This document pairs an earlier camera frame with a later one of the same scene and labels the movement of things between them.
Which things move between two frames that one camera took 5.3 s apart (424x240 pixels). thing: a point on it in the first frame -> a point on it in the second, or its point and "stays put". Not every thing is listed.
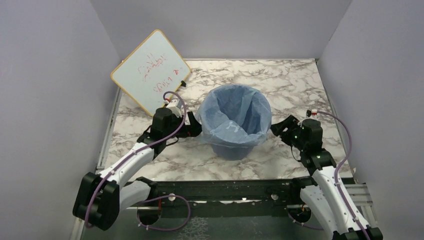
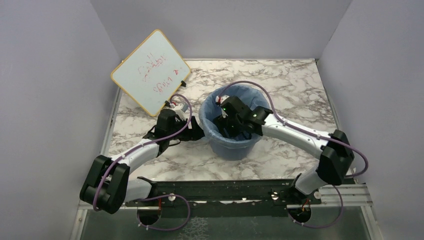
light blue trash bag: [234, 116] stays put
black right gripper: [291, 122] -> [221, 122]
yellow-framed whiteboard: [152, 71] stays put
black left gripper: [193, 129] stays put
